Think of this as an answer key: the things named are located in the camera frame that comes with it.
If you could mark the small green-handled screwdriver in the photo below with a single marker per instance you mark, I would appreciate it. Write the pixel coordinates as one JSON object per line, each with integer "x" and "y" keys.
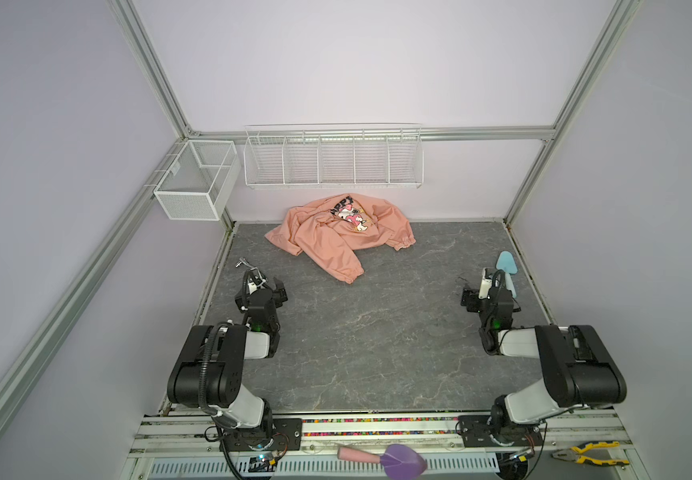
{"x": 243, "y": 263}

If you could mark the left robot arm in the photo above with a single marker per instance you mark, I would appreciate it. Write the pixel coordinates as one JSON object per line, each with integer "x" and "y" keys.
{"x": 208, "y": 373}

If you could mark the teal plastic trowel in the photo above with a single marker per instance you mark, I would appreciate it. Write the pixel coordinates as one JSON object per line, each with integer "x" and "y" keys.
{"x": 506, "y": 262}

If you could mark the pink zip jacket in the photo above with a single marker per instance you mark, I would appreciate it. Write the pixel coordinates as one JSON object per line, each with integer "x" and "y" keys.
{"x": 331, "y": 230}

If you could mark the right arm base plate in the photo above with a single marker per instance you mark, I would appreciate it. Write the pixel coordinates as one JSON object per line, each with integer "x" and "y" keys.
{"x": 480, "y": 431}

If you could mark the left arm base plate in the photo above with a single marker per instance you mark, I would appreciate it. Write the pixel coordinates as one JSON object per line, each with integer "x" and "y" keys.
{"x": 282, "y": 434}

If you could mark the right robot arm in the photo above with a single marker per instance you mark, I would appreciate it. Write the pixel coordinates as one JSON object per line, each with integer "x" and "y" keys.
{"x": 577, "y": 370}

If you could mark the white mesh box basket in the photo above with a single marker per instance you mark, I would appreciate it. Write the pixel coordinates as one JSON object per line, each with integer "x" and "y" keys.
{"x": 197, "y": 184}

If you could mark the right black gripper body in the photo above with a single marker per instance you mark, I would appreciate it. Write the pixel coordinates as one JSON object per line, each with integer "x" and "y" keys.
{"x": 475, "y": 298}

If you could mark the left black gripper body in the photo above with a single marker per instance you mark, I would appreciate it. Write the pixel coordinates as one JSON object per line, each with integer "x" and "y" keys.
{"x": 260, "y": 294}

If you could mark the white wire shelf basket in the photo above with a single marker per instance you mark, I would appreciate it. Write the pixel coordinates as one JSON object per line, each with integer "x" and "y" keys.
{"x": 370, "y": 155}

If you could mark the purple pink-handled scoop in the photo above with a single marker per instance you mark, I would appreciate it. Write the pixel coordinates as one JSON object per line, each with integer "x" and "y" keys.
{"x": 399, "y": 462}

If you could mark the yellow-handled pliers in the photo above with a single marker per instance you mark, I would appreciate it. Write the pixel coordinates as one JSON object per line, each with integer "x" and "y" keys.
{"x": 592, "y": 453}

